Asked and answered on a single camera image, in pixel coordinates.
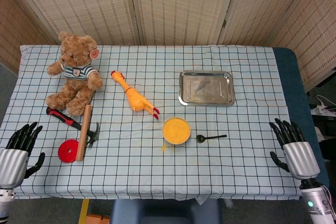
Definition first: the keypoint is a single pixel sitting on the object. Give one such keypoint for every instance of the red plastic disc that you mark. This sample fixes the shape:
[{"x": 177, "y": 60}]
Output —
[{"x": 64, "y": 153}]

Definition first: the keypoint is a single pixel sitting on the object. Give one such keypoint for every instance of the beige woven folding screen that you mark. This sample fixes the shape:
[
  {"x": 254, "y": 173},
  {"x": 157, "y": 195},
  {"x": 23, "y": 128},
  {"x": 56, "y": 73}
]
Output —
[{"x": 178, "y": 6}]

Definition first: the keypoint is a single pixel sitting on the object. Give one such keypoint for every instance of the yellow rubber chicken toy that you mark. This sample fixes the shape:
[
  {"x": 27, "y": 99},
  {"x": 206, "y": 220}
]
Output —
[{"x": 135, "y": 96}]

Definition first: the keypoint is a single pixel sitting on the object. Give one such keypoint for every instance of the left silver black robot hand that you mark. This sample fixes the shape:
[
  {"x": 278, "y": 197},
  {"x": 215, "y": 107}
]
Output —
[{"x": 11, "y": 163}]

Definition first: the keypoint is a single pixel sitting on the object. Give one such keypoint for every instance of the bowl of yellow powder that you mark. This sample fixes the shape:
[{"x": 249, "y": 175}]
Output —
[{"x": 176, "y": 130}]

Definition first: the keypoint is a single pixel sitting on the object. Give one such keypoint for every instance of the light blue checked tablecloth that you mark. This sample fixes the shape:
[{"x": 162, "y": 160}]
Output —
[{"x": 147, "y": 171}]

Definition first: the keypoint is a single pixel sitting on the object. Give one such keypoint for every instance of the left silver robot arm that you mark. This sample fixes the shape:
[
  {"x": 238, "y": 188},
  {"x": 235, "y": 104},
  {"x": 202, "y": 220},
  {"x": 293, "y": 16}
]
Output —
[{"x": 5, "y": 203}]

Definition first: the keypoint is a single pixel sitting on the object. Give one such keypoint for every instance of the brown teddy bear striped shirt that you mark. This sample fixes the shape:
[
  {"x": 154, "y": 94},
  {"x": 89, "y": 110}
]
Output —
[{"x": 76, "y": 82}]

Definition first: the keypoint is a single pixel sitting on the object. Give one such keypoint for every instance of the metal screen hinge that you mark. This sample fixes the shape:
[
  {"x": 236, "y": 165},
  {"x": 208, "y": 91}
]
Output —
[{"x": 224, "y": 23}]

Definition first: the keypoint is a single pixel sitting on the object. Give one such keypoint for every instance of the dark blue padded table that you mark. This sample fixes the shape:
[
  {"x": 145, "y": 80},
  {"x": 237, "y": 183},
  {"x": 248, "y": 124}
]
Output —
[{"x": 288, "y": 77}]

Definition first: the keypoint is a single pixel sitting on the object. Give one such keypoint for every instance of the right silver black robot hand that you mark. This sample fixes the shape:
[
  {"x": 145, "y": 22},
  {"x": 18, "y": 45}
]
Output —
[{"x": 300, "y": 158}]

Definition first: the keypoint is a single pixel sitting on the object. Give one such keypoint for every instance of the rectangular stainless steel tray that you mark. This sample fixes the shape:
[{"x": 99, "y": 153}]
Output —
[{"x": 206, "y": 89}]

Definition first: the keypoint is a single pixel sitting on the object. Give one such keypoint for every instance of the orange box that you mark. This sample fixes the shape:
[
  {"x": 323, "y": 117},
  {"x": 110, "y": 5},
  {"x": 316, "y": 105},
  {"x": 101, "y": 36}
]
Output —
[{"x": 98, "y": 220}]

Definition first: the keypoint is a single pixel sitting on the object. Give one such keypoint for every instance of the black spoon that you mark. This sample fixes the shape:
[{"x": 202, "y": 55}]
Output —
[{"x": 200, "y": 138}]

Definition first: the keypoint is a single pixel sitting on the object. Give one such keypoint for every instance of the blue padded robot base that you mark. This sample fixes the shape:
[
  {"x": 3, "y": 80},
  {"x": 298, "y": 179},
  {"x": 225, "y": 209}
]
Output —
[{"x": 162, "y": 212}]

